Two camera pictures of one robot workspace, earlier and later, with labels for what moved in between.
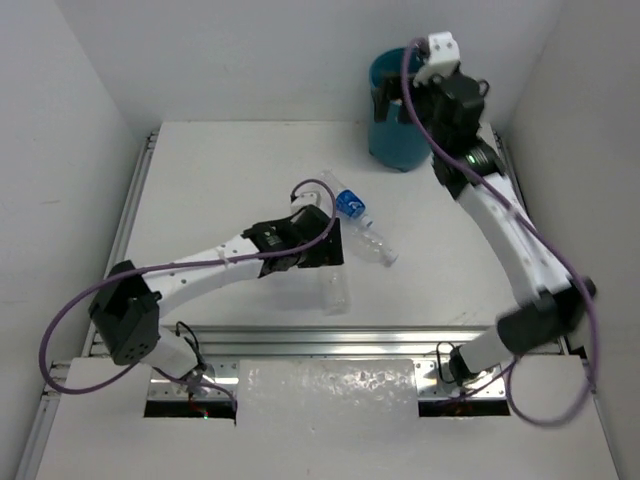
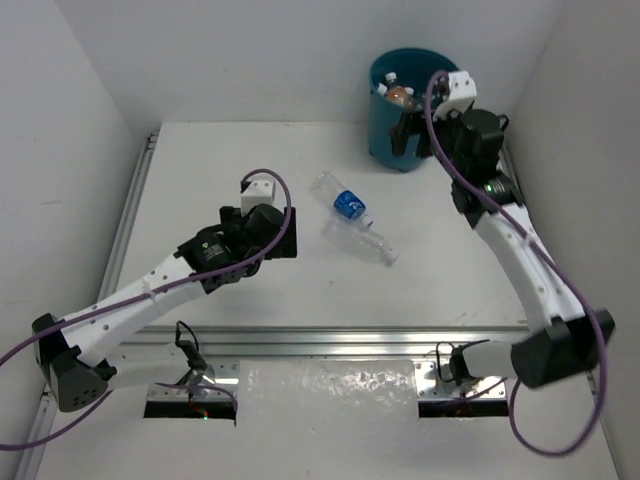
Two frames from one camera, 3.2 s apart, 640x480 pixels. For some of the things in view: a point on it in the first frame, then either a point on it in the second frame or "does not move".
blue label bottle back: (348, 203) does not move
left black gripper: (335, 242) → (288, 233)
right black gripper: (390, 90) → (411, 122)
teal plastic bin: (394, 145) does not move
